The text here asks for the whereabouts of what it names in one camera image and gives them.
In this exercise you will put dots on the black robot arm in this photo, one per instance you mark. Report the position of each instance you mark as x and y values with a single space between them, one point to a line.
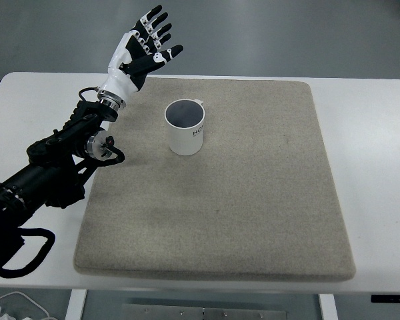
43 173

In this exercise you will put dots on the white table leg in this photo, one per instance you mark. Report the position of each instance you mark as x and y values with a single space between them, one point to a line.
327 308
76 305

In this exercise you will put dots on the black table control panel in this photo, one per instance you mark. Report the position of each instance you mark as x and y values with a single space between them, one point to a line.
391 298

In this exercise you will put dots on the white cup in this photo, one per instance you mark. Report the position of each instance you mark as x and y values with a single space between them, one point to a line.
185 143

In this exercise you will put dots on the beige felt mat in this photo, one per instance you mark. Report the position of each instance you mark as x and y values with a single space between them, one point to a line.
220 213

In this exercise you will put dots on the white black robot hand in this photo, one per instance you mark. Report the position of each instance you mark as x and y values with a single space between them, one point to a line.
120 83

